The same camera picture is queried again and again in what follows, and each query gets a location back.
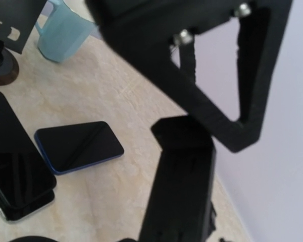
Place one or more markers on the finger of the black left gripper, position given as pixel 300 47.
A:
pixel 214 59

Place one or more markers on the light blue mug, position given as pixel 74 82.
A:
pixel 65 30

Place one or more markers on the black smartphone blue edge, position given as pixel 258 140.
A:
pixel 69 148

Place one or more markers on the black smartphone silver edge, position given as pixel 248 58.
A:
pixel 26 183

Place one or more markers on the brown-base plate phone stand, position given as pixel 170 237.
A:
pixel 17 19

